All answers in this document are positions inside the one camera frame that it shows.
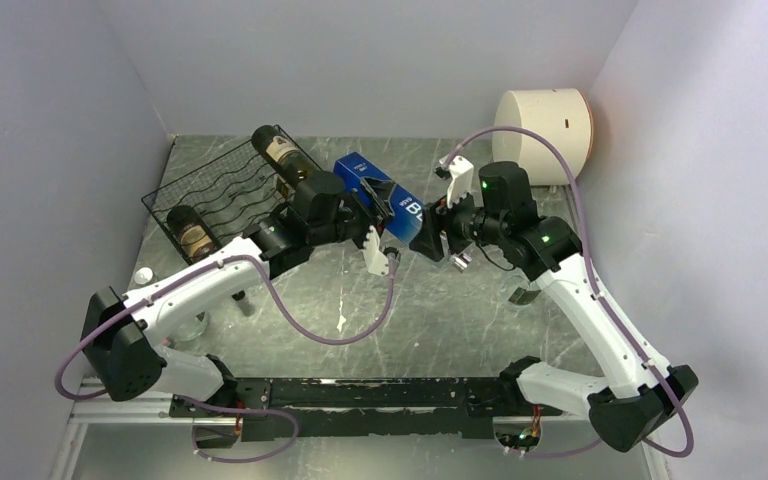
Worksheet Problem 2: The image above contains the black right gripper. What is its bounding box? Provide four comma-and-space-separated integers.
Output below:
410, 181, 507, 261

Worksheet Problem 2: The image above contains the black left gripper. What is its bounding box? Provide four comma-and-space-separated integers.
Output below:
310, 176, 394, 256

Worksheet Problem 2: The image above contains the clear bottle white cap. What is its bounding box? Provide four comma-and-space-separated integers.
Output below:
499, 274, 541, 310

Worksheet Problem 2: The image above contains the green wine bottle black neck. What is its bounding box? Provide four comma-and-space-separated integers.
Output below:
250, 125, 321, 189

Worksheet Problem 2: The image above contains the green wine bottle silver neck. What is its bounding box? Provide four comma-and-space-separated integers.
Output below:
165, 204, 256, 318

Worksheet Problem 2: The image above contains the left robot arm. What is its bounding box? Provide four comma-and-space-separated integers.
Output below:
77, 171, 398, 416

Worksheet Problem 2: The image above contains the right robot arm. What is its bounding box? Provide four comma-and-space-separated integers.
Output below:
410, 157, 699, 452

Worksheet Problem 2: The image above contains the cream cylindrical container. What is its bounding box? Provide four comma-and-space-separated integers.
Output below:
492, 89, 594, 186

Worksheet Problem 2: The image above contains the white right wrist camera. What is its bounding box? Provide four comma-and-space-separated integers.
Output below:
435, 155, 474, 209

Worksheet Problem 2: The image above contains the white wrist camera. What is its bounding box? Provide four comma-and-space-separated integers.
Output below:
361, 226, 401, 278
435, 155, 474, 209

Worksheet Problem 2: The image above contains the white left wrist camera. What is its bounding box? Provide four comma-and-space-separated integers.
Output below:
361, 226, 401, 278

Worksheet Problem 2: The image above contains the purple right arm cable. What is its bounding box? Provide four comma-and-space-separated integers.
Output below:
438, 125, 695, 460

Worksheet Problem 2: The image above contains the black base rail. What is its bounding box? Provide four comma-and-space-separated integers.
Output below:
170, 377, 560, 441

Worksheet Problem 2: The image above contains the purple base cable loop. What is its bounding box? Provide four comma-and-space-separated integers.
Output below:
169, 397, 300, 465

